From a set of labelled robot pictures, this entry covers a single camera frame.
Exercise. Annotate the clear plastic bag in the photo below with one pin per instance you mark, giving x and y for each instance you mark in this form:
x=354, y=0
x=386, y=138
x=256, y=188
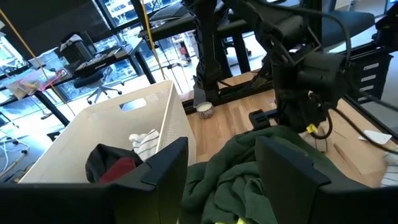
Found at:
x=34, y=82

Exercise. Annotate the black bag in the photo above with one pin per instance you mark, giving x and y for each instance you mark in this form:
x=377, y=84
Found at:
x=74, y=53

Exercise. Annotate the black office chair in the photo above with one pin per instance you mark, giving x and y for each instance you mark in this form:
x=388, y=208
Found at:
x=90, y=81
x=348, y=26

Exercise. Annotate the dark green garment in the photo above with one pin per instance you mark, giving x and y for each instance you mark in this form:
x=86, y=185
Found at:
x=227, y=180

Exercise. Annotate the maroon garment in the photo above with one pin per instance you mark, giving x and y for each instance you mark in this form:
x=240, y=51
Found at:
x=119, y=168

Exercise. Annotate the small patterned bowl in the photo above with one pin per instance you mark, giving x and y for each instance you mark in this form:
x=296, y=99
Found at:
x=205, y=111

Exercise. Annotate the white flat card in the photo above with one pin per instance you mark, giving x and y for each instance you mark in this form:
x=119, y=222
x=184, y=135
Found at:
x=374, y=137

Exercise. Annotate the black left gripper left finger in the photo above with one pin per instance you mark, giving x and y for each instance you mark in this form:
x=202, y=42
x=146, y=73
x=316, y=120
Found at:
x=161, y=174

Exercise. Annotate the neon yellow garment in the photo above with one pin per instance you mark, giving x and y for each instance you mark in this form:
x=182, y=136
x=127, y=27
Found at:
x=241, y=221

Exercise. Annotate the black drawer cabinet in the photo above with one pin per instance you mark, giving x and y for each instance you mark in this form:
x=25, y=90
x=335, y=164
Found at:
x=384, y=74

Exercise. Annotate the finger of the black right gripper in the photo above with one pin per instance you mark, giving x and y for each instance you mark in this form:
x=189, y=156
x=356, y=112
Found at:
x=259, y=119

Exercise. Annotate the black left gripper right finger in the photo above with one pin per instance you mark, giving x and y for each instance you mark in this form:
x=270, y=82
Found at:
x=295, y=193

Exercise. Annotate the white plastic laundry basket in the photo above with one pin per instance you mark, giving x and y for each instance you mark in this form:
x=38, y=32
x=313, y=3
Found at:
x=93, y=130

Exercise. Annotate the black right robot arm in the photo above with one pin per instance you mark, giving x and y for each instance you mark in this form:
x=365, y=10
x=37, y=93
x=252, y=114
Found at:
x=208, y=46

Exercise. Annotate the white striped sock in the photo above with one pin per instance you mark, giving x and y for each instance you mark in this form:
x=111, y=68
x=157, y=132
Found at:
x=390, y=174
x=146, y=146

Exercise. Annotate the black desk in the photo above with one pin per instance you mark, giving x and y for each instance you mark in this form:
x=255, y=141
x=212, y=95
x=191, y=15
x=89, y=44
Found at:
x=53, y=109

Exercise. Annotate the black ribbed garment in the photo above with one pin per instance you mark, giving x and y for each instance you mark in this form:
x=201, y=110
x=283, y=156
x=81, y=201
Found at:
x=99, y=155

